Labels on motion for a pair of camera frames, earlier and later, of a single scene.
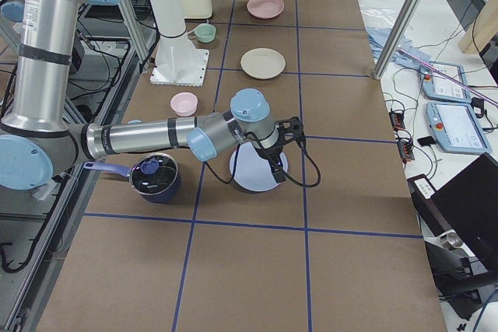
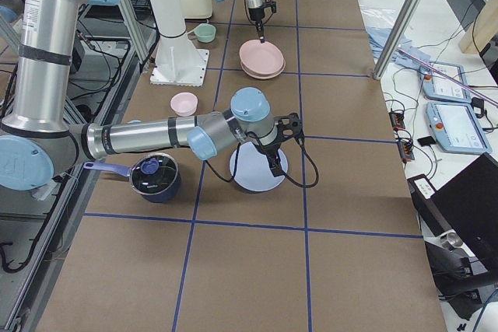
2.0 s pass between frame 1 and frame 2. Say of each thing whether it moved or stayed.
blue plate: stayed
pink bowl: stayed
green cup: stayed
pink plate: moved
